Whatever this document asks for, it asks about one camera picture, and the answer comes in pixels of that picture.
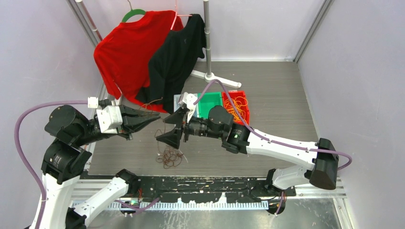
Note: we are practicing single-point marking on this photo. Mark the black shirt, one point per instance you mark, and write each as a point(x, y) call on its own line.
point(172, 64)

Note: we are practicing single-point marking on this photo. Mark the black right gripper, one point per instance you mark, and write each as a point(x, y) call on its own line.
point(173, 137)

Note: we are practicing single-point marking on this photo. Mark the pink clothes hanger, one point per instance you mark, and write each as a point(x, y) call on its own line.
point(177, 14)

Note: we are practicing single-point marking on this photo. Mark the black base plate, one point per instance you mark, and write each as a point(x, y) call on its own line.
point(204, 189)

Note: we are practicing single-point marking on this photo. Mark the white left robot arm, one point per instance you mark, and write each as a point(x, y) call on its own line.
point(65, 159)

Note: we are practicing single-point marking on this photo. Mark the green plastic bin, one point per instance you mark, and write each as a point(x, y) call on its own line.
point(208, 101)

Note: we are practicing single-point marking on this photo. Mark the green clothes hanger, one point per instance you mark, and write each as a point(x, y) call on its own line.
point(133, 12)

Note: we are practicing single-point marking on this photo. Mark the white plastic bin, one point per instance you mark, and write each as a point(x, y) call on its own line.
point(176, 106)

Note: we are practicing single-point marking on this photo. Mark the red shirt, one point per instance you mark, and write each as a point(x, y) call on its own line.
point(122, 57)

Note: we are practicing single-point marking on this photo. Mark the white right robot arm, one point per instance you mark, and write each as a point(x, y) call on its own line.
point(315, 163)

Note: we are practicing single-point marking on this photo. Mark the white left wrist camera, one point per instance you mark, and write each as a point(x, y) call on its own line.
point(108, 114)

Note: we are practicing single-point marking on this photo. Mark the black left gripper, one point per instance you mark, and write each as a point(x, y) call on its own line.
point(132, 122)

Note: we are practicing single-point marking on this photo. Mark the white clothes rack stand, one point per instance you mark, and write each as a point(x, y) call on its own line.
point(209, 76)

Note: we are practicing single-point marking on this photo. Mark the red plastic bin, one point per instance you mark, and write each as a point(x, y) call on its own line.
point(241, 103)

